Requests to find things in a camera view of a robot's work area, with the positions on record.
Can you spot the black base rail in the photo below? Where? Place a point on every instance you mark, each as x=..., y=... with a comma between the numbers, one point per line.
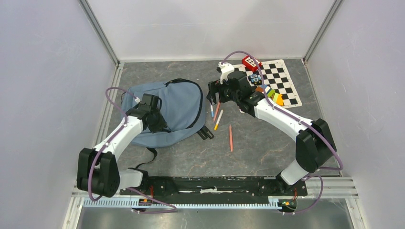
x=219, y=190

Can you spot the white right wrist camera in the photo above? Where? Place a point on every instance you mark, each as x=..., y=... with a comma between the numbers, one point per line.
x=225, y=69

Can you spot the orange pencil lower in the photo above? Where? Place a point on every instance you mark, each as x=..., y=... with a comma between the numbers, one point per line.
x=231, y=138

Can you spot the orange pencil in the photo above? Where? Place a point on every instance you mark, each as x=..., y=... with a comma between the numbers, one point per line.
x=216, y=111
x=231, y=138

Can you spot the colourful block stack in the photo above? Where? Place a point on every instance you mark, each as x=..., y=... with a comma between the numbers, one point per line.
x=270, y=93

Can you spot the blue student backpack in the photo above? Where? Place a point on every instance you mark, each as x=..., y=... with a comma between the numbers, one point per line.
x=183, y=109

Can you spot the white yellow pen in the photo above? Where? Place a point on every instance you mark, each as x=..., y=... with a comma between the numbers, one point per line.
x=218, y=119

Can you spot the blue robot toy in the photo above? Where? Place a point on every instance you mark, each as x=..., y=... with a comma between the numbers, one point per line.
x=255, y=79

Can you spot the orange pencil upper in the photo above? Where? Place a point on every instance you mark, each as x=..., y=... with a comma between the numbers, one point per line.
x=216, y=111

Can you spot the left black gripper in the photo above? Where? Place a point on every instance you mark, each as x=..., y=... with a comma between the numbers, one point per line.
x=161, y=124

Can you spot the red calculator toy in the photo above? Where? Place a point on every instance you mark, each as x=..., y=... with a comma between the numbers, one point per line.
x=251, y=64

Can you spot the checkered chess board mat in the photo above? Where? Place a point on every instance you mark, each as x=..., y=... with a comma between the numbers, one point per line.
x=277, y=77

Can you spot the white blue pen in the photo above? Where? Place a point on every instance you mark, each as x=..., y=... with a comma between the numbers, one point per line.
x=211, y=110

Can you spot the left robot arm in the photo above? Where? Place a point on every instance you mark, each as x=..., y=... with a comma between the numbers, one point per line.
x=98, y=173

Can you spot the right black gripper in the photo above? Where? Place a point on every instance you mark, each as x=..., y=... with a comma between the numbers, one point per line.
x=214, y=87

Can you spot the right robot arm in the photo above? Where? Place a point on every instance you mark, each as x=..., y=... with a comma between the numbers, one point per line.
x=313, y=139

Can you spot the orange yellow block toy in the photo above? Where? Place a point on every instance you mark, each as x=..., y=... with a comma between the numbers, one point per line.
x=277, y=98

